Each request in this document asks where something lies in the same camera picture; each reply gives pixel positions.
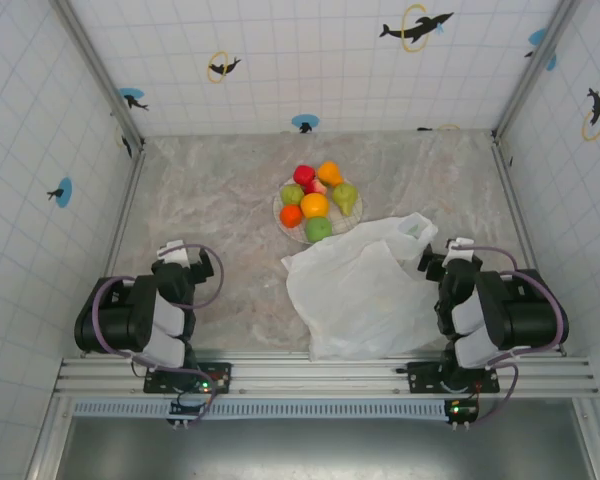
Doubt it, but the white plastic bag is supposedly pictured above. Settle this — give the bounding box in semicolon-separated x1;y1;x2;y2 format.
281;212;449;362

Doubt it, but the deep orange tangerine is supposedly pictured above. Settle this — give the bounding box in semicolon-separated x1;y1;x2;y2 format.
279;203;305;229

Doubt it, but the green pear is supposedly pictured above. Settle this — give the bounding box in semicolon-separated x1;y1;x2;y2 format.
332;182;359;217

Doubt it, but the dull green apple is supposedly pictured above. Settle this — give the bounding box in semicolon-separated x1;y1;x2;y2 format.
279;183;306;206

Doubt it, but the bright green apple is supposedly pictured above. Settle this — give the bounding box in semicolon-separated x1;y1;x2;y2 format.
304;216;334;245

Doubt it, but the yellow orange fruit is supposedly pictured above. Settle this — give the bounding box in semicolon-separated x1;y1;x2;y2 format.
299;192;330;220

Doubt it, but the white checked paper plate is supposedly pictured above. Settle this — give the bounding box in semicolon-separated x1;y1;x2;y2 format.
272;177;365;245

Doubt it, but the right controller board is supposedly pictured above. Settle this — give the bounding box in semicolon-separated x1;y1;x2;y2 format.
444;398;480;427

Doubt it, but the controller board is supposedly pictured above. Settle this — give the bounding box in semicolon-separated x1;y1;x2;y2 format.
444;398;480;427
167;397;216;427

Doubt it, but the orange pear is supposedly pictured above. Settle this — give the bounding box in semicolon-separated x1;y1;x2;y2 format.
316;160;345;189

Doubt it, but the left controller board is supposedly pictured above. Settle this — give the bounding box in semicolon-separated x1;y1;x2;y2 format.
167;397;216;427

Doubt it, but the blue circle dolphin sticker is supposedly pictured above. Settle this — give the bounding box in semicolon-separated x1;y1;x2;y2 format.
46;176;74;208
118;87;150;112
291;113;320;135
523;27;558;72

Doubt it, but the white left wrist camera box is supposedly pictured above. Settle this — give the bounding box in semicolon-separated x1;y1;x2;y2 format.
158;239;194;269

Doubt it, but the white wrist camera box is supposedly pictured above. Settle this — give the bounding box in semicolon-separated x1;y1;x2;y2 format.
158;239;194;269
446;238;483;261

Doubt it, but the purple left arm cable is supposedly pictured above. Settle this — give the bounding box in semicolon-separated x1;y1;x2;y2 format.
90;243;225;424

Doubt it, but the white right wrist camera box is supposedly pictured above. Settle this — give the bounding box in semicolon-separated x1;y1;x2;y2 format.
446;238;483;261

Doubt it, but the aluminium side rail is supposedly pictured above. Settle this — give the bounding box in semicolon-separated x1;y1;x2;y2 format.
490;130;569;357
82;147;147;357

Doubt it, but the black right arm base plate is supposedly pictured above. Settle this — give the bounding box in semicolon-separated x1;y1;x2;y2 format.
406;359;501;396

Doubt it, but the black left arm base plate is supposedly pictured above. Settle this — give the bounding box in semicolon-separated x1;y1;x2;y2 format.
143;360;233;396

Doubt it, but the small dolphin yellow ring sticker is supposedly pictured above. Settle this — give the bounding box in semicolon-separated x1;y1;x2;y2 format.
207;50;243;84
581;87;600;142
114;124;134;159

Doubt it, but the aluminium mounting rail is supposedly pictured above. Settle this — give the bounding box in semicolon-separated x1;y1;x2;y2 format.
53;349;600;399

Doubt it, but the white slotted cable duct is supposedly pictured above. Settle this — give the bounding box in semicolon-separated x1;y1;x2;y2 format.
72;399;454;419

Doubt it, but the aluminium corner post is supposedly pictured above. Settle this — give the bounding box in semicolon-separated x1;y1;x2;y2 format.
493;0;581;140
49;0;145;151

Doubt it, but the large dolphin yellow ring sticker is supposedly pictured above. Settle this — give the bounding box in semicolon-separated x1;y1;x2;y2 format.
378;3;455;54

